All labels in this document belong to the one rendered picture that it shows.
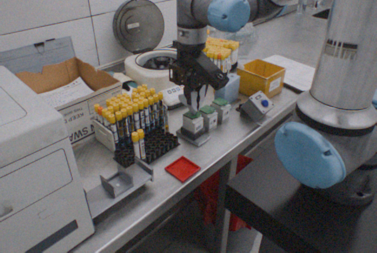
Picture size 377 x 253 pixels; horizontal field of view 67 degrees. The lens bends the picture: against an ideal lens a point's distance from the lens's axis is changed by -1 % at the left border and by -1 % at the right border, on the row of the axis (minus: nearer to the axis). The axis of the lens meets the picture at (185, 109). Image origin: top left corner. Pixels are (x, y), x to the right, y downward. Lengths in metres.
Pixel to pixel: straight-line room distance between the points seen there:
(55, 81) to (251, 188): 0.77
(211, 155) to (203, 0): 0.41
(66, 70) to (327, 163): 0.91
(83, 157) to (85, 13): 0.57
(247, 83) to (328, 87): 0.67
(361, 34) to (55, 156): 0.47
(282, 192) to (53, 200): 0.44
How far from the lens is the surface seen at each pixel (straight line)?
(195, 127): 0.83
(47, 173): 0.52
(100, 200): 0.68
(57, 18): 1.14
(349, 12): 0.42
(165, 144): 0.82
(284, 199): 0.65
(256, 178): 0.67
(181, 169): 0.77
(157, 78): 0.99
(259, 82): 1.06
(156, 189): 0.73
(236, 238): 1.46
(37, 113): 0.49
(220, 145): 0.86
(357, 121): 0.46
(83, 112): 0.86
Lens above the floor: 1.41
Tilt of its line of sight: 32 degrees down
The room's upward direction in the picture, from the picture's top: straight up
